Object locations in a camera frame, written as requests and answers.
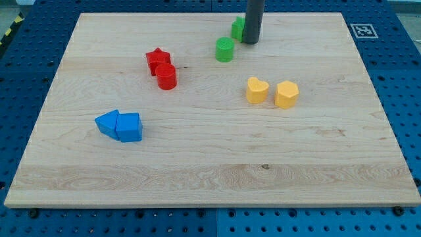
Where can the blue triangle block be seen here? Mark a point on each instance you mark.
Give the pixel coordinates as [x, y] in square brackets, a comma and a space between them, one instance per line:
[106, 124]

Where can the yellow pentagon block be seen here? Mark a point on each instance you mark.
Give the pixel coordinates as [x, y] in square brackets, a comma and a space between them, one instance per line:
[286, 94]

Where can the black bolt left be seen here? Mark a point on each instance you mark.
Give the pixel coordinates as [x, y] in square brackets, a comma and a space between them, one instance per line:
[33, 213]

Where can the black bolt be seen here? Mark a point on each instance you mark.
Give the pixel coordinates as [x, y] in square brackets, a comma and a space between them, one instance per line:
[398, 211]
[33, 213]

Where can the white fiducial marker tag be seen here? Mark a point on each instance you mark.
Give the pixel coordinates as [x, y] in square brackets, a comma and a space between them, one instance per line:
[364, 31]

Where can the light wooden board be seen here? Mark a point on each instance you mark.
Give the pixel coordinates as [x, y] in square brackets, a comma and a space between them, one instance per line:
[203, 144]

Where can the green cylinder block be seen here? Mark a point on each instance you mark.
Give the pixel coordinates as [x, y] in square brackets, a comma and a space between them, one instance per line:
[224, 49]

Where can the green star block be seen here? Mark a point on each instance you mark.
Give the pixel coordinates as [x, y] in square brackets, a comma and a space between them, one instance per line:
[237, 28]

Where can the yellow heart block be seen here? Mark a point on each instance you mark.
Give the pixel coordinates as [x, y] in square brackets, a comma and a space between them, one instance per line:
[257, 90]

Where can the black bolt right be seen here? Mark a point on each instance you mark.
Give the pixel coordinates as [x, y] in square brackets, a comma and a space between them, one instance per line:
[398, 211]

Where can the blue cube block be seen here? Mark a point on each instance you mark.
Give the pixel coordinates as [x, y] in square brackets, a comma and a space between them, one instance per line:
[129, 127]

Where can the red cylinder block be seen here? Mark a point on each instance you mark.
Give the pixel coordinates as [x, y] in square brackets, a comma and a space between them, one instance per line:
[166, 76]

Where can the yellow black hazard tape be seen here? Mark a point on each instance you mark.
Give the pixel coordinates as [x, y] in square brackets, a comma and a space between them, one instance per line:
[12, 30]

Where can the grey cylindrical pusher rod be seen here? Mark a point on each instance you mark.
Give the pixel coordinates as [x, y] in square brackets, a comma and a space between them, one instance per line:
[253, 21]

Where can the red star block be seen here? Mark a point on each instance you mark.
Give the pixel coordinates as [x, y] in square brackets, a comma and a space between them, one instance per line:
[155, 58]

